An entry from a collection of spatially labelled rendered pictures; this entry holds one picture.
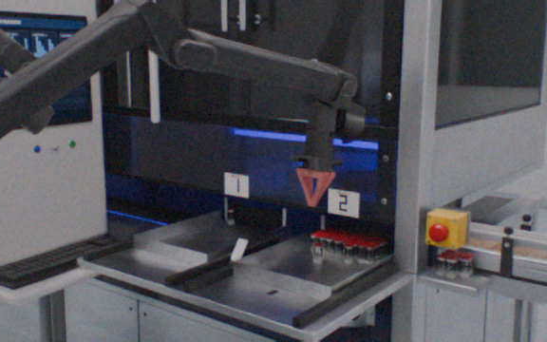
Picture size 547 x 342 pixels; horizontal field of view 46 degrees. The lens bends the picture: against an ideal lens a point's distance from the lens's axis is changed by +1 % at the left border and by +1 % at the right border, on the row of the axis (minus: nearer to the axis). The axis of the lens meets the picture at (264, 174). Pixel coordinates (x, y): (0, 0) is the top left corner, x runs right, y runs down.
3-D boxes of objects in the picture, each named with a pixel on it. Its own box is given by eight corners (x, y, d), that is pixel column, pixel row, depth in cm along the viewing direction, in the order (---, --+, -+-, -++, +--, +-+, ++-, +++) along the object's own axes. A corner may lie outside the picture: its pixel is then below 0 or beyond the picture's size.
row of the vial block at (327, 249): (313, 249, 162) (313, 232, 161) (376, 263, 151) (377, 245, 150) (309, 252, 160) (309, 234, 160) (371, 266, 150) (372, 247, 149)
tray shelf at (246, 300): (209, 223, 194) (209, 218, 194) (424, 272, 152) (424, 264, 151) (76, 265, 157) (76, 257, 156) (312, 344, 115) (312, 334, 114)
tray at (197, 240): (221, 220, 191) (220, 209, 190) (292, 236, 175) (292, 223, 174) (133, 248, 164) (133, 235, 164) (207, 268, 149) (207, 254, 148)
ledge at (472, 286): (443, 267, 155) (443, 260, 155) (497, 279, 147) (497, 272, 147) (418, 283, 144) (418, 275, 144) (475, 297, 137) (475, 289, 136)
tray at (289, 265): (315, 240, 170) (315, 228, 169) (405, 260, 154) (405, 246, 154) (233, 275, 144) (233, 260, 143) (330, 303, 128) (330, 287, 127)
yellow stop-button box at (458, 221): (438, 237, 147) (439, 206, 145) (468, 242, 142) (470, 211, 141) (424, 244, 141) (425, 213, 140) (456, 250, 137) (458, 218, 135)
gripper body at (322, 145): (343, 169, 130) (347, 133, 130) (316, 166, 122) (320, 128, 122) (316, 166, 134) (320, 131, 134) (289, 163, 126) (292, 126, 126)
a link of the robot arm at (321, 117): (304, 99, 128) (324, 99, 124) (328, 104, 133) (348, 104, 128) (300, 133, 128) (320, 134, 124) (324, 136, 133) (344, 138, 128)
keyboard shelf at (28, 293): (87, 242, 204) (87, 234, 203) (151, 257, 188) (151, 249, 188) (-49, 285, 167) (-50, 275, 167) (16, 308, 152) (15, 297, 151)
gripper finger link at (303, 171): (338, 208, 130) (343, 163, 130) (319, 208, 125) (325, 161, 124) (311, 203, 134) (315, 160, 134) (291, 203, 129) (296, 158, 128)
